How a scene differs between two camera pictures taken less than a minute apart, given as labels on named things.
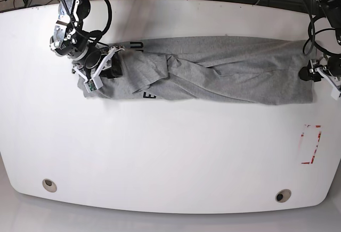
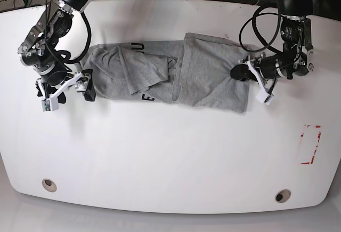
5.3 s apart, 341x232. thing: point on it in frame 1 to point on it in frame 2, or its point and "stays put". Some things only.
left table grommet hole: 49,185 stays put
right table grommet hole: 283,195 stays put
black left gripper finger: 115,70 to 90,94
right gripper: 313,71 to 266,68
